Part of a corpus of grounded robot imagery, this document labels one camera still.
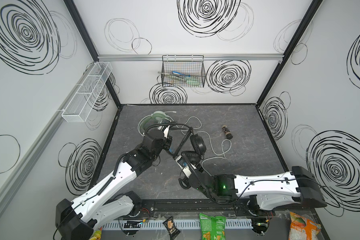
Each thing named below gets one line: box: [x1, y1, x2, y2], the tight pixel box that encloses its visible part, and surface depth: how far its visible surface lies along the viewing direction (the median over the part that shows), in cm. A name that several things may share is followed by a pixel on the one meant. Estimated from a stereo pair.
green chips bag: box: [199, 213, 227, 240], surface depth 67 cm
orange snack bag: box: [288, 211, 322, 240], surface depth 67 cm
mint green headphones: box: [137, 111, 170, 135], surface depth 107 cm
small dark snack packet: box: [162, 216, 181, 240], surface depth 69 cm
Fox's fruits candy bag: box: [89, 226, 103, 240], surface depth 66 cm
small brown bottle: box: [222, 124, 233, 140], surface depth 103 cm
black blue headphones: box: [169, 123, 207, 165], surface depth 69 cm
